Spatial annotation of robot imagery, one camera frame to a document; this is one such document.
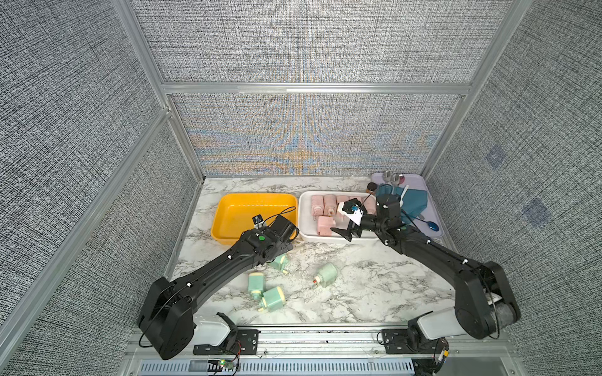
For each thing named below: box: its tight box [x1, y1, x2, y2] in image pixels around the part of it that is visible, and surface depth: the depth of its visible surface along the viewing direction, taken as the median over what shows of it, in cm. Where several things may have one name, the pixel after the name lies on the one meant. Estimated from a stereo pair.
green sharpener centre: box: [311, 262, 338, 289], surface depth 83 cm
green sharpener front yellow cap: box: [257, 286, 287, 313], surface depth 78 cm
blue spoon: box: [415, 216, 440, 232], surface depth 102 cm
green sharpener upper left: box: [267, 253, 290, 275], surface depth 87 cm
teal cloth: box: [376, 184, 428, 224], surface depth 113 cm
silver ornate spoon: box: [390, 173, 400, 188], surface depth 119 cm
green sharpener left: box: [247, 271, 265, 302], surface depth 80 cm
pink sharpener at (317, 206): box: [311, 195, 324, 221], surface depth 105 cm
